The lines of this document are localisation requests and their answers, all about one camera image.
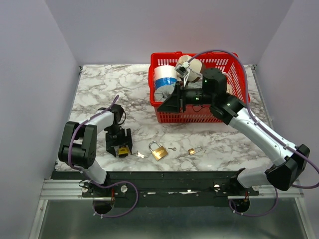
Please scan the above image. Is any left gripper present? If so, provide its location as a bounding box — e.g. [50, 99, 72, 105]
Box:
[106, 125, 133, 157]

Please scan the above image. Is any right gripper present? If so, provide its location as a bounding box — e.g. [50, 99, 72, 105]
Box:
[157, 82, 214, 114]

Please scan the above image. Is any yellow black padlock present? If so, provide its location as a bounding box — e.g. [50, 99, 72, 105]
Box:
[118, 146, 131, 158]

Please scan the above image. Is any key bunch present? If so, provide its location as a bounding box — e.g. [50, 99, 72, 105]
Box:
[133, 151, 145, 158]

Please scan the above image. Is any large brass padlock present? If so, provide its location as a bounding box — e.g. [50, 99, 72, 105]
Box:
[149, 141, 168, 161]

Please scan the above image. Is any small brass padlock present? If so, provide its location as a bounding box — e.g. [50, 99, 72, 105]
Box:
[188, 146, 202, 155]

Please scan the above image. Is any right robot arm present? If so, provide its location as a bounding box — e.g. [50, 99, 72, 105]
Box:
[158, 68, 310, 195]

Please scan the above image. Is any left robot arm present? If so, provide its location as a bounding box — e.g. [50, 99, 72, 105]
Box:
[58, 104, 133, 197]

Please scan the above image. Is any grey roll front left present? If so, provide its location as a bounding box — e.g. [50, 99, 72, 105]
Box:
[154, 85, 174, 102]

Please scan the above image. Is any white blue paper roll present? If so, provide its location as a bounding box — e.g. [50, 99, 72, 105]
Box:
[154, 65, 177, 90]

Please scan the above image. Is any beige wrapped paper roll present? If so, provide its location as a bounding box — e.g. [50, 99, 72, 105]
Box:
[175, 55, 206, 82]

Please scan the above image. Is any red plastic basket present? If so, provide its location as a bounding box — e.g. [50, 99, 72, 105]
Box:
[149, 51, 250, 124]

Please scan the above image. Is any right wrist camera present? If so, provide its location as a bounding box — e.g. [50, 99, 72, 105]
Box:
[175, 61, 190, 86]

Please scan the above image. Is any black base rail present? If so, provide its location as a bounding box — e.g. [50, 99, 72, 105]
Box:
[82, 171, 259, 208]

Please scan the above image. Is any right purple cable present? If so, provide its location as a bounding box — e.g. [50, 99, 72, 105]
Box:
[186, 50, 319, 189]

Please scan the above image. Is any purple cable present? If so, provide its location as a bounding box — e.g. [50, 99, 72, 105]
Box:
[186, 50, 319, 189]
[67, 95, 139, 219]

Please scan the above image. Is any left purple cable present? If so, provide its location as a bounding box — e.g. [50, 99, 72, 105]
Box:
[67, 95, 139, 219]

